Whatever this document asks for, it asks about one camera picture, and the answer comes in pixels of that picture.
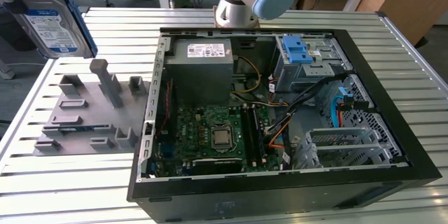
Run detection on grey metal foot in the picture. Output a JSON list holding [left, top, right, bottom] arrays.
[[0, 58, 16, 80]]

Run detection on black open PC case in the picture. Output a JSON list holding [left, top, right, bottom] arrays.
[[125, 27, 442, 222]]

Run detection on orange board wires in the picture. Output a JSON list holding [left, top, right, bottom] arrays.
[[269, 126, 290, 148]]

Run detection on RAM stick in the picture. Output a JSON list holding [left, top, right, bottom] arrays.
[[58, 126, 94, 132], [252, 107, 268, 163]]

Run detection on black RAM slot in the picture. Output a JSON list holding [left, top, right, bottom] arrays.
[[240, 104, 258, 166]]

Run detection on grey power supply unit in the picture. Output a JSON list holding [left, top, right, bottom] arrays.
[[164, 37, 234, 106]]

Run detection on green motherboard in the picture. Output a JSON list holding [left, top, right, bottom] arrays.
[[174, 104, 281, 176]]

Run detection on blue drive cage latch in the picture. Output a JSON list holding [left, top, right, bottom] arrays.
[[282, 36, 314, 64]]

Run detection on grey parts rack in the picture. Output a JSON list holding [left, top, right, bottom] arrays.
[[33, 59, 150, 156]]

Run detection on wooden cabinet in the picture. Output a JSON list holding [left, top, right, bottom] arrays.
[[356, 0, 448, 48]]

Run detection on blue data wire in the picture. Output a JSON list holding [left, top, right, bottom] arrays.
[[330, 86, 354, 130]]

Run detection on disk power wire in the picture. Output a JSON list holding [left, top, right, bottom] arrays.
[[341, 95, 378, 112]]

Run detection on CPU socket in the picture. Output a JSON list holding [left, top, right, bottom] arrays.
[[208, 123, 240, 154]]

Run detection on hard disk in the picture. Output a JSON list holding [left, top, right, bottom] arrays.
[[1, 0, 100, 60]]

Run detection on silver CPU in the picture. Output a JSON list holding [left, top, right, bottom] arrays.
[[212, 127, 233, 148]]

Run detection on black graphics card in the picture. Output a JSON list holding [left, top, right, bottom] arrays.
[[190, 157, 242, 175]]

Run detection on black cable bundle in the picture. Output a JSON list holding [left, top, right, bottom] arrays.
[[269, 71, 354, 135]]

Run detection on yellow power wires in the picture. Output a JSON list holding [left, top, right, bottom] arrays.
[[230, 55, 262, 94]]

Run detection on metal optical drive cage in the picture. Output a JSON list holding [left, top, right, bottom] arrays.
[[272, 35, 353, 93]]

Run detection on metal disk bay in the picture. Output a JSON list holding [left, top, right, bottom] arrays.
[[293, 126, 402, 170]]

